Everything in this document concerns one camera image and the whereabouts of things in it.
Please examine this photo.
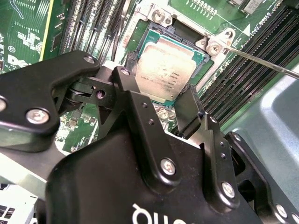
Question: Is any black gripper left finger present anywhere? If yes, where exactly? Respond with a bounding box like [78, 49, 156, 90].
[0, 50, 183, 190]

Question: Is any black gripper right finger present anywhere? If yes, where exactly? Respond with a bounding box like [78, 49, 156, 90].
[175, 84, 299, 224]

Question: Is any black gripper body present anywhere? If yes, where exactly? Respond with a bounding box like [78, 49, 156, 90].
[45, 133, 266, 224]

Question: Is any silver CPU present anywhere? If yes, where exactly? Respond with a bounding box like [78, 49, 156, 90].
[133, 29, 208, 103]

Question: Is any metal locking lever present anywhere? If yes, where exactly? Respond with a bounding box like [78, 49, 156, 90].
[223, 45, 299, 79]

